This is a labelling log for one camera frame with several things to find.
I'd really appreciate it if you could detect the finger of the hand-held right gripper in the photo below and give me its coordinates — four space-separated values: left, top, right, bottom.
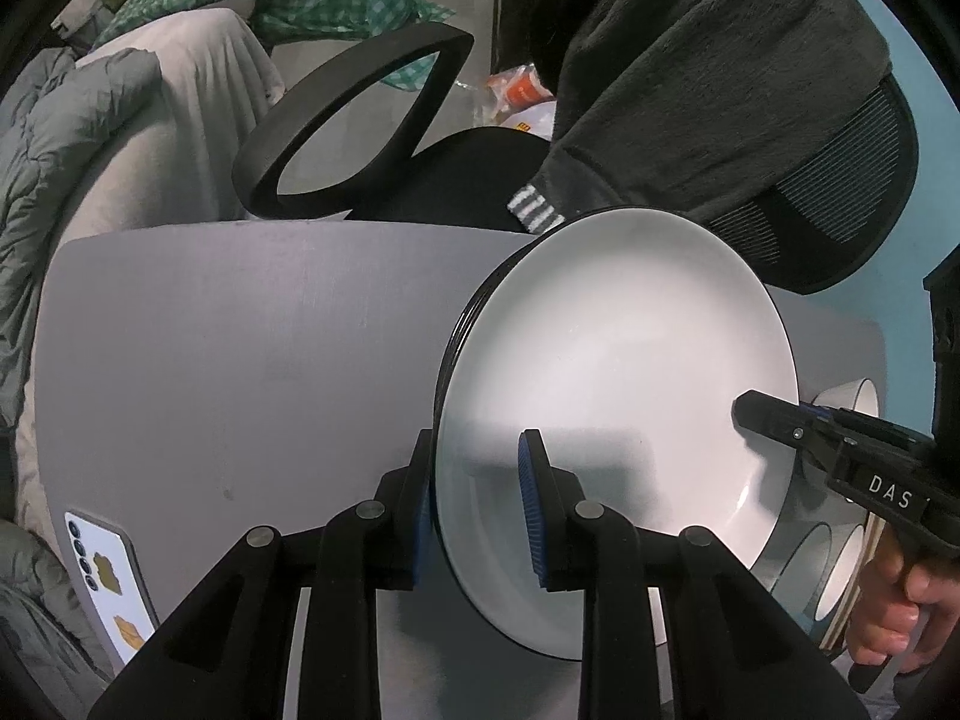
731 390 845 470
799 403 927 451

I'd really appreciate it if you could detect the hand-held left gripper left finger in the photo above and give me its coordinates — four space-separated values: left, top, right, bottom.
88 429 440 720

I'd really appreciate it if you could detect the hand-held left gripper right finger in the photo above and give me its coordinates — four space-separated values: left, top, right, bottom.
517 429 871 720

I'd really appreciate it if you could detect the white bowl black rim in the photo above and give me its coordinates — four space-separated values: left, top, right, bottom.
796 377 880 466
814 521 875 620
750 480 845 616

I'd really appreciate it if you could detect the person's right hand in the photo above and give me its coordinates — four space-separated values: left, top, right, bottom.
847 532 953 668

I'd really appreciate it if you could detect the black mesh office chair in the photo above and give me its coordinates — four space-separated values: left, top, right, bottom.
232 22 920 293

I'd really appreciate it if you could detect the light blue smartphone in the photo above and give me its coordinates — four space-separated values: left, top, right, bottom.
64 510 160 668

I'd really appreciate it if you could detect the dark gray fleece robe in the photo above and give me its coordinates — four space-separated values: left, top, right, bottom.
510 0 893 233

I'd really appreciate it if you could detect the orange plastic bag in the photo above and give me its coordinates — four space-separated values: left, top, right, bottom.
480 64 560 136

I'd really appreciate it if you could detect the beige bed sheet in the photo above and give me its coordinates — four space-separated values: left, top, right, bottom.
15 7 286 526

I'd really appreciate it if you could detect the gray duvet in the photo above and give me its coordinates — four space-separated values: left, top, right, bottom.
0 45 162 691

